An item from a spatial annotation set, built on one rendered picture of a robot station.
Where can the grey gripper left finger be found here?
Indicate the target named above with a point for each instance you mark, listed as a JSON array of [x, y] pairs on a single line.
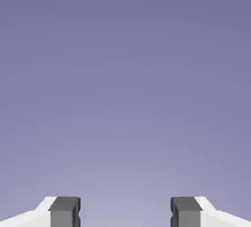
[[62, 213]]

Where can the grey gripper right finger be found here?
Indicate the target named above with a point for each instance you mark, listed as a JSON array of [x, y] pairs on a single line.
[[187, 213]]

